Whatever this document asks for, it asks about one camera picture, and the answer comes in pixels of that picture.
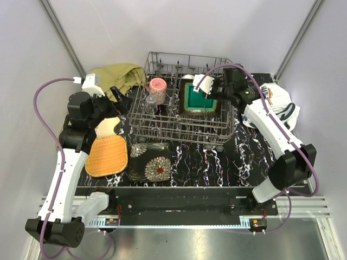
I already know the woven bamboo basket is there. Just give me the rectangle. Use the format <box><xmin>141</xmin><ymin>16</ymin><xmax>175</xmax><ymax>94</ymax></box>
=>
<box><xmin>85</xmin><ymin>135</ymin><xmax>128</xmax><ymax>178</ymax></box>

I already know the olive green cloth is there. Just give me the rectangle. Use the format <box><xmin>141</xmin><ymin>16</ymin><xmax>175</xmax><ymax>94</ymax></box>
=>
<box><xmin>55</xmin><ymin>63</ymin><xmax>147</xmax><ymax>148</ymax></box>

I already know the clear drinking glass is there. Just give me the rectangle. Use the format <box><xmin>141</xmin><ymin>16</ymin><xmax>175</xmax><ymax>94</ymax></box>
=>
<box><xmin>144</xmin><ymin>95</ymin><xmax>158</xmax><ymax>114</ymax></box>

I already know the black floral square plate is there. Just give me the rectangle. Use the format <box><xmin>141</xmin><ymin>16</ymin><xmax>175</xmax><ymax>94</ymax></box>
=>
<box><xmin>128</xmin><ymin>142</ymin><xmax>171</xmax><ymax>182</ymax></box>

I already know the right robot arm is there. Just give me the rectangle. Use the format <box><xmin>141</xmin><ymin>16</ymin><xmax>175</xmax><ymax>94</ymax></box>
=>
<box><xmin>194</xmin><ymin>64</ymin><xmax>319</xmax><ymax>215</ymax></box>

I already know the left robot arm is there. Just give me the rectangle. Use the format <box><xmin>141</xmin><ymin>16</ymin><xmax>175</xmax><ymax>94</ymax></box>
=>
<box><xmin>25</xmin><ymin>87</ymin><xmax>133</xmax><ymax>248</ymax></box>

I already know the teal square ceramic dish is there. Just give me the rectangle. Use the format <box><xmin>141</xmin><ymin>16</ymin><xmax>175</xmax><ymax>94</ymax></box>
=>
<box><xmin>179</xmin><ymin>79</ymin><xmax>221</xmax><ymax>117</ymax></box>

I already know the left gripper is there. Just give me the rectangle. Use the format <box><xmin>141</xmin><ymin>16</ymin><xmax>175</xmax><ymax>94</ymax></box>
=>
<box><xmin>88</xmin><ymin>86</ymin><xmax>133</xmax><ymax>127</ymax></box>

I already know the red patterned bowl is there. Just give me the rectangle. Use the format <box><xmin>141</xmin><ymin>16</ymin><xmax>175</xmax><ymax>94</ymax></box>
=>
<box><xmin>181</xmin><ymin>74</ymin><xmax>194</xmax><ymax>80</ymax></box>

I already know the grey wire dish rack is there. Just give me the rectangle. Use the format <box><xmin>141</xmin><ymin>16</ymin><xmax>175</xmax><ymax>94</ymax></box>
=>
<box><xmin>128</xmin><ymin>51</ymin><xmax>234</xmax><ymax>151</ymax></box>

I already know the cream round floral plate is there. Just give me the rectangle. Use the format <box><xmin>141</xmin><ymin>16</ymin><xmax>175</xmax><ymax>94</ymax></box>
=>
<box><xmin>95</xmin><ymin>117</ymin><xmax>121</xmax><ymax>138</ymax></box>

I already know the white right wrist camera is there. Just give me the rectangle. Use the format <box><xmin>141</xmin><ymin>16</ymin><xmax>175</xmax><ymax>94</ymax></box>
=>
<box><xmin>192</xmin><ymin>74</ymin><xmax>215</xmax><ymax>99</ymax></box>

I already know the white printed t-shirt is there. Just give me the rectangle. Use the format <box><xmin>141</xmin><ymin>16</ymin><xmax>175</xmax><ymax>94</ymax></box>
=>
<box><xmin>241</xmin><ymin>83</ymin><xmax>301</xmax><ymax>131</ymax></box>

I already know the pink skull pattern mug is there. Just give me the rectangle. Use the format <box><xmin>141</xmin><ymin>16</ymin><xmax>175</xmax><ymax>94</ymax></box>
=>
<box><xmin>145</xmin><ymin>78</ymin><xmax>167</xmax><ymax>105</ymax></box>

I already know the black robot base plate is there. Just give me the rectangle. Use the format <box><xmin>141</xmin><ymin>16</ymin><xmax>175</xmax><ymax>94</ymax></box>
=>
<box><xmin>101</xmin><ymin>187</ymin><xmax>278</xmax><ymax>228</ymax></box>

